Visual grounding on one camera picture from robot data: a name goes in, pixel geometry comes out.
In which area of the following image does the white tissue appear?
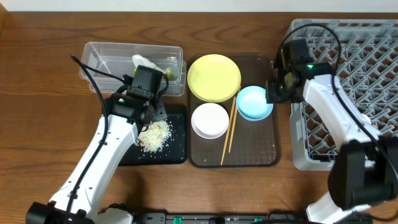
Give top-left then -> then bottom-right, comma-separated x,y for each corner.
132,54 -> 165,73

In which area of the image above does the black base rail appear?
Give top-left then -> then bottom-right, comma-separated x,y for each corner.
132,212 -> 314,224

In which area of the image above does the brown tray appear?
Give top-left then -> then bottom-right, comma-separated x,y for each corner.
188,54 -> 281,168

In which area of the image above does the grey dishwasher rack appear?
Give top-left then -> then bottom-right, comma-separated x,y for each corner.
287,19 -> 397,171

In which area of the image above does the blue bowl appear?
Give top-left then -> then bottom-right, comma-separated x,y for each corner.
236,86 -> 273,121

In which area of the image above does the green snack wrapper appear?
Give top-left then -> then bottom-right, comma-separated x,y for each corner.
133,68 -> 173,78

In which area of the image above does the clear plastic bin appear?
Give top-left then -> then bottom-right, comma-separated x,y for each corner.
81,42 -> 185,95

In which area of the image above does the wooden chopstick left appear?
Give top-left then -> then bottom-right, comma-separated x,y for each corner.
220,96 -> 236,166

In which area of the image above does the black bin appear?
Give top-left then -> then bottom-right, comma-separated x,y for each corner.
108,105 -> 187,166

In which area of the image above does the rice food waste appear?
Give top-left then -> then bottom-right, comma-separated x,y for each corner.
134,120 -> 172,152

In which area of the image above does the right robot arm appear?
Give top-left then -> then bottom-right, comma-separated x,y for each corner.
266,39 -> 397,223

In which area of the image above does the yellow plate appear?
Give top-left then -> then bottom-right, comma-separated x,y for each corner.
187,54 -> 242,103

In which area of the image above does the wooden chopstick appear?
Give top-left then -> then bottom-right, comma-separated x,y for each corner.
228,86 -> 241,153
220,96 -> 236,166

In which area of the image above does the wooden chopstick right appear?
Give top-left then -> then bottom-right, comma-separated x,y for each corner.
228,86 -> 241,153

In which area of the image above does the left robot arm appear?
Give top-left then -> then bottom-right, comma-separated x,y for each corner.
25,65 -> 167,223

